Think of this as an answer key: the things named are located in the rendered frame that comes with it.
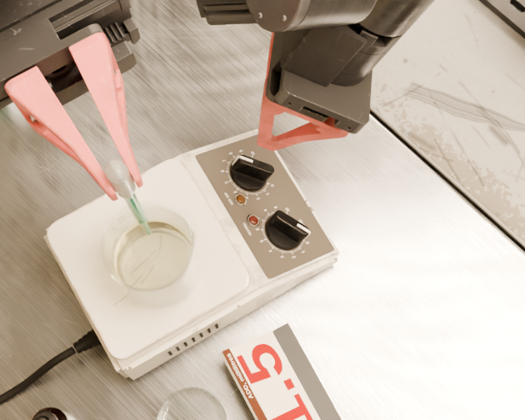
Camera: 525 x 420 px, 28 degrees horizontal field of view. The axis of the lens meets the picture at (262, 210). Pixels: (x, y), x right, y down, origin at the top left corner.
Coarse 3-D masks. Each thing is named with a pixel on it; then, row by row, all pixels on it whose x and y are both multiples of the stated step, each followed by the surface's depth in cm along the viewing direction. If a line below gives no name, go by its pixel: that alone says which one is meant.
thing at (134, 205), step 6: (126, 198) 59; (132, 198) 59; (132, 204) 60; (138, 204) 61; (132, 210) 62; (138, 210) 62; (138, 216) 63; (144, 216) 64; (138, 222) 65; (144, 222) 65; (144, 228) 67; (150, 234) 69
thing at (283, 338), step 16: (272, 336) 85; (288, 336) 85; (288, 352) 85; (304, 352) 85; (288, 368) 85; (304, 368) 85; (304, 384) 84; (320, 384) 84; (320, 400) 84; (256, 416) 80; (320, 416) 84; (336, 416) 84
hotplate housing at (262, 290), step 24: (216, 144) 85; (192, 168) 83; (216, 216) 82; (240, 240) 81; (312, 264) 84; (72, 288) 81; (264, 288) 80; (288, 288) 85; (216, 312) 80; (240, 312) 83; (96, 336) 82; (168, 336) 79; (192, 336) 80; (120, 360) 79; (144, 360) 79
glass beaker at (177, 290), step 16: (128, 208) 72; (144, 208) 72; (160, 208) 72; (176, 208) 71; (112, 224) 72; (128, 224) 74; (176, 224) 75; (192, 224) 71; (112, 240) 73; (192, 240) 71; (112, 256) 74; (192, 256) 72; (112, 272) 71; (192, 272) 74; (128, 288) 70; (144, 288) 71; (160, 288) 70; (176, 288) 73; (192, 288) 78; (144, 304) 77; (160, 304) 76
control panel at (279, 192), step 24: (240, 144) 86; (216, 168) 83; (216, 192) 82; (240, 192) 83; (264, 192) 84; (288, 192) 85; (240, 216) 82; (264, 216) 83; (312, 216) 85; (264, 240) 82; (312, 240) 84; (264, 264) 81; (288, 264) 82
